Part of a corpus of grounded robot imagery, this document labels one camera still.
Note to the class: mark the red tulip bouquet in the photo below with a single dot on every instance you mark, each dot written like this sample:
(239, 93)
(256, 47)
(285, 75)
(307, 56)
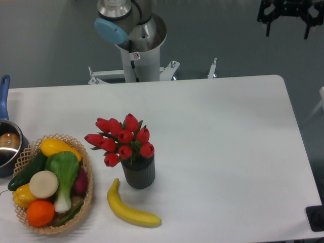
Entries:
(126, 141)

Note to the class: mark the dark green cucumber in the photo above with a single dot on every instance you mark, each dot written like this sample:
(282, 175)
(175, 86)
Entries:
(24, 176)

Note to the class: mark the black device at table edge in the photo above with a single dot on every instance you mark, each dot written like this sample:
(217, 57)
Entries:
(315, 217)

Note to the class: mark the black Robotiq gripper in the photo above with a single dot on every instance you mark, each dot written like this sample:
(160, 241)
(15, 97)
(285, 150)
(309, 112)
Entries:
(292, 8)

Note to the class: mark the green bean pod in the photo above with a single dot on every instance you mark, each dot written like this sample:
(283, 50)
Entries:
(70, 215)

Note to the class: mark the dark grey ribbed vase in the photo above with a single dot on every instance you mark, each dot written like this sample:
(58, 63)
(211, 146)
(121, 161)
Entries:
(140, 173)

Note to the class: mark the purple sweet potato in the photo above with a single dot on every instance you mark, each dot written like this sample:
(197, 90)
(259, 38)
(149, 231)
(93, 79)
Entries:
(81, 182)

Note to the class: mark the yellow banana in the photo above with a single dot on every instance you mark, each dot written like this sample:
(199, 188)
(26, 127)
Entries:
(128, 214)

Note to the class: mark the white frame at right edge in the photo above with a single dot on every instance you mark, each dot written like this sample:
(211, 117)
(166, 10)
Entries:
(316, 111)

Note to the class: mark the green bok choy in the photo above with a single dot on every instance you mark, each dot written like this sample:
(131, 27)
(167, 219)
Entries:
(65, 166)

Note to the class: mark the orange fruit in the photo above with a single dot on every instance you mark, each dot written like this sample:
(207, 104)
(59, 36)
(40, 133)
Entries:
(40, 213)

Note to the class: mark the woven wicker basket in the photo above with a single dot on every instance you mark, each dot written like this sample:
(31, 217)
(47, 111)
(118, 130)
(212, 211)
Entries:
(26, 157)

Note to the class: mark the yellow squash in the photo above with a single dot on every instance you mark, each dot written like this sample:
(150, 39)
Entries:
(51, 146)

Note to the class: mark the round beige bun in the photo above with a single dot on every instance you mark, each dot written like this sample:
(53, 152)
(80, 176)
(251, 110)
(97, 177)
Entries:
(43, 184)

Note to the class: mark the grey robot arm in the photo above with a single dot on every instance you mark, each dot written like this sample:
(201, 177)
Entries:
(132, 25)

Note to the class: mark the blue saucepan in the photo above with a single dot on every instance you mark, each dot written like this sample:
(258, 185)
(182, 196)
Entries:
(13, 142)

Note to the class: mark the yellow bell pepper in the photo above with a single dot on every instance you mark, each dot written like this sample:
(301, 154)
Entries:
(23, 197)

